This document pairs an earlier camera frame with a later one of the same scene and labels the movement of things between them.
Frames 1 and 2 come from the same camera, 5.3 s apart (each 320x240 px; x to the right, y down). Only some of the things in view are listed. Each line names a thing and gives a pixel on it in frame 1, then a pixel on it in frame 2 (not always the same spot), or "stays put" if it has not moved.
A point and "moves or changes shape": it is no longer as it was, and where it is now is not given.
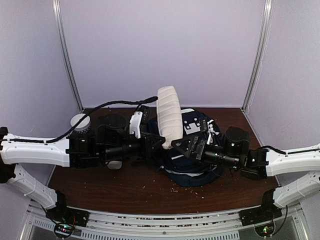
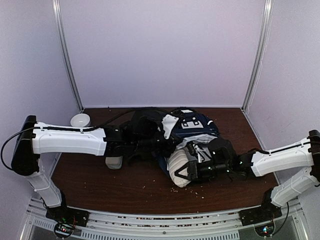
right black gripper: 195,142 to 193,171
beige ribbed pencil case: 169,116 to 176,161
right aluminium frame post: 268,13 stays put
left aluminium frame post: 57,11 stays put
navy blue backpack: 187,171 moves or changes shape
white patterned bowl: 84,126 stays put
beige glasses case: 114,164 stays put
